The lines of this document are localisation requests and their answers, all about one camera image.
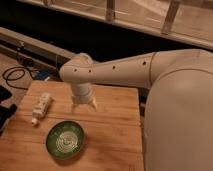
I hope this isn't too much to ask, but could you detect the wooden cutting board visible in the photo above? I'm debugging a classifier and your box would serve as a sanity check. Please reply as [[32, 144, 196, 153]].
[[0, 81, 143, 171]]

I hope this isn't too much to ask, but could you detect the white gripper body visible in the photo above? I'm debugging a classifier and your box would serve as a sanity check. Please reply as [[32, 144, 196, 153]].
[[71, 83, 93, 104]]

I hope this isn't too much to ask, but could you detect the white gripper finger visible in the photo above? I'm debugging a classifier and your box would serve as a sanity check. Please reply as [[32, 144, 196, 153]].
[[71, 104, 76, 112], [91, 99, 97, 111]]

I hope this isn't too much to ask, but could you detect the small white bottle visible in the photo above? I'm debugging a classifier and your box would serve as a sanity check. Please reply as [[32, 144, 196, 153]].
[[31, 93, 53, 126]]

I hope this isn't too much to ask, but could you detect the blue power adapter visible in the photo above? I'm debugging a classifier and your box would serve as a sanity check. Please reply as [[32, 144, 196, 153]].
[[34, 70, 50, 80]]

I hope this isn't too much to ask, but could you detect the green ceramic bowl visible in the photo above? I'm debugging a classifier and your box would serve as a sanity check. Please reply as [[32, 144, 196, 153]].
[[45, 121, 85, 160]]

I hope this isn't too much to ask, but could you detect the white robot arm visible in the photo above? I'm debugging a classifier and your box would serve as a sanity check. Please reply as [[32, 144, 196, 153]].
[[60, 49, 213, 171]]

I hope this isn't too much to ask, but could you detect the black coiled cable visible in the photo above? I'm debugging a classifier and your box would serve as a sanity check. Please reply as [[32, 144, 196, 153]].
[[2, 65, 38, 90]]

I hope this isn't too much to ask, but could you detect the black object at left edge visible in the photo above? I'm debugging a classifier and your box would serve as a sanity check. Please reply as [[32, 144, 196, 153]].
[[0, 85, 17, 136]]

